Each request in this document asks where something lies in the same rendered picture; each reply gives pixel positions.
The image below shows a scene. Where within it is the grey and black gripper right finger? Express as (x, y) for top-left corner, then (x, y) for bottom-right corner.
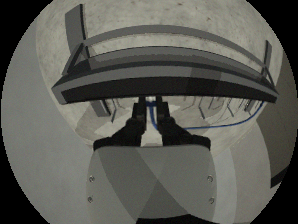
(156, 96), (211, 150)

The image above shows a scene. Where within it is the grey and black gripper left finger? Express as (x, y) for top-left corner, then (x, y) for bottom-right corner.
(93, 97), (147, 151)

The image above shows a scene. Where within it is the blue patch cord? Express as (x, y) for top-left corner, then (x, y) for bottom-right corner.
(149, 103), (263, 131)

